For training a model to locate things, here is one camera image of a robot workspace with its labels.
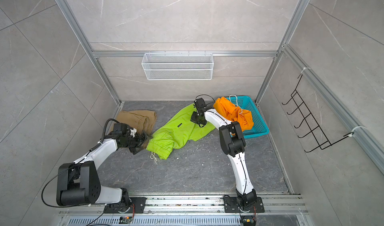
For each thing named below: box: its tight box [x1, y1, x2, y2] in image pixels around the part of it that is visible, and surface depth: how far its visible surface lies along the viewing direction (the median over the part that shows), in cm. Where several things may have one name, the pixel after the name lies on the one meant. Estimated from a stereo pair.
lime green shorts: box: [146, 103, 216, 160], surface depth 98 cm
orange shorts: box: [213, 96, 255, 132], surface depth 106 cm
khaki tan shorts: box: [116, 109, 157, 136], surface depth 106 cm
